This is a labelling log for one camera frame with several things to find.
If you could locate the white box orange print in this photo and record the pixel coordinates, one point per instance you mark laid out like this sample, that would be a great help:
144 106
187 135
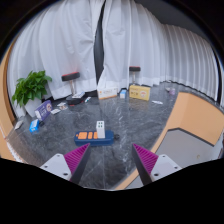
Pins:
107 93

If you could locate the white tube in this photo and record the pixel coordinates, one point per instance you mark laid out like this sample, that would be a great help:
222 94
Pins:
157 102

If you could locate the yellow cardboard box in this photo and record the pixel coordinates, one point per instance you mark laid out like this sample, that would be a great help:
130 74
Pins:
140 92

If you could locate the green potted plant white pot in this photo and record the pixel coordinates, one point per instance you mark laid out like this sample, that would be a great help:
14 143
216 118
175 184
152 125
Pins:
31 86

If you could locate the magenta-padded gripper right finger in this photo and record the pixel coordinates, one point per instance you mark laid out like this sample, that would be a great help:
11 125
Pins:
163 165

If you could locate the small pink bottle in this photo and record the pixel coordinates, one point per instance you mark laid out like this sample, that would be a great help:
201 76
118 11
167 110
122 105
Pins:
172 91

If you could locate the white curtain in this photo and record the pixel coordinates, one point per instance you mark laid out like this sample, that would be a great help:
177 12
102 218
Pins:
56 43
150 43

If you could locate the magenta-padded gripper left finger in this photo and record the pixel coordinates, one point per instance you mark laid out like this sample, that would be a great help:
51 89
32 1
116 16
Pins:
58 163

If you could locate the black stool red-trimmed seat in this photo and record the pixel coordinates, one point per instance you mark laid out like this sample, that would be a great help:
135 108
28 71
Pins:
70 76
134 69

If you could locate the white charger block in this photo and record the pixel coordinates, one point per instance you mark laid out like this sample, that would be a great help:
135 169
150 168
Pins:
100 130

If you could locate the blue power strip orange sockets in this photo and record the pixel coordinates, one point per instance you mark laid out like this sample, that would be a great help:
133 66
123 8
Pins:
86 139

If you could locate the white marker pen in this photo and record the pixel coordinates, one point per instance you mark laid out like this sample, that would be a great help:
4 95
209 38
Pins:
87 99

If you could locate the white booklet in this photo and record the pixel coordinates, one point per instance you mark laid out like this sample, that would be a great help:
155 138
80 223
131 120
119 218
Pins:
78 95

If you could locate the small blue white box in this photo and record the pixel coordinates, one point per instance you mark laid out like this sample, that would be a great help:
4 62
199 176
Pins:
123 94

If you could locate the flat white card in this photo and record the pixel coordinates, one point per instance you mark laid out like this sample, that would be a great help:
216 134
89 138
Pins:
55 111

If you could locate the printed card packet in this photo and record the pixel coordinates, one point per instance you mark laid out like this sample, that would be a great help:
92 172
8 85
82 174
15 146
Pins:
62 106

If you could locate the purple box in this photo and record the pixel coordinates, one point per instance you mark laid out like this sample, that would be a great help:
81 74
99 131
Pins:
43 110

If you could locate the small white packet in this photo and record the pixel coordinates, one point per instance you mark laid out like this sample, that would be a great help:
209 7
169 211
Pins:
18 125

